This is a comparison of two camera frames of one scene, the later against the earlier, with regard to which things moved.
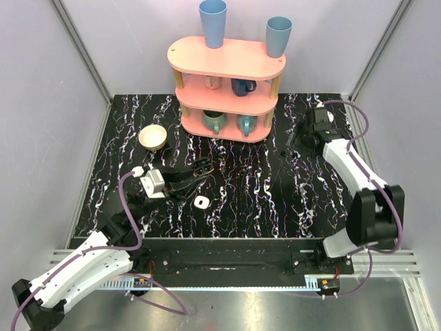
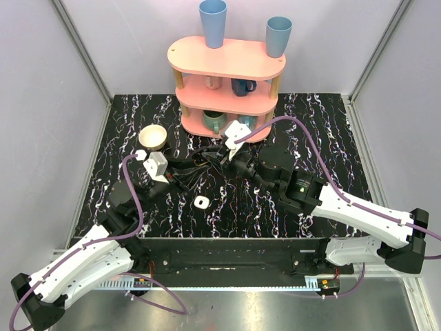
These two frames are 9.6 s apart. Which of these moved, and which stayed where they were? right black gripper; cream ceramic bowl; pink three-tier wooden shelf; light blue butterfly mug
Moved: right black gripper
Stayed: pink three-tier wooden shelf; cream ceramic bowl; light blue butterfly mug
